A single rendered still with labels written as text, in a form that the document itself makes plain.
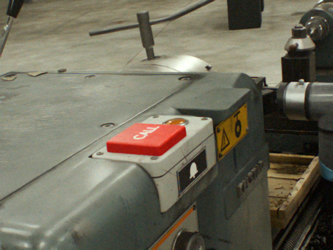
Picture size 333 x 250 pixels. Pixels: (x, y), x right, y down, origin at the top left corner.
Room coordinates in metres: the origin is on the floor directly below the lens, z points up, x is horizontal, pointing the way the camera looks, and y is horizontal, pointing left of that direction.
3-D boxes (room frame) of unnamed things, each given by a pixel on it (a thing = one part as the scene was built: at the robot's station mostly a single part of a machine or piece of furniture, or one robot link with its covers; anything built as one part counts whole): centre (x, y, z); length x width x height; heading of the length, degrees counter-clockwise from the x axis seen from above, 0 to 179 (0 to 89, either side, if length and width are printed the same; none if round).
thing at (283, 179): (1.32, -0.13, 0.89); 0.36 x 0.30 x 0.04; 61
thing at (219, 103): (0.73, -0.06, 1.24); 0.09 x 0.08 x 0.03; 151
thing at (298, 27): (1.60, -0.37, 1.17); 0.04 x 0.04 x 0.03
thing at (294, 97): (1.19, -0.27, 1.10); 0.08 x 0.05 x 0.08; 151
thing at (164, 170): (0.60, 0.01, 1.23); 0.13 x 0.08 x 0.05; 151
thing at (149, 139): (0.58, 0.02, 1.26); 0.06 x 0.06 x 0.02; 61
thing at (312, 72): (1.59, -0.36, 1.07); 0.07 x 0.07 x 0.10; 61
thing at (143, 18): (1.10, 0.02, 1.26); 0.02 x 0.02 x 0.12; 86
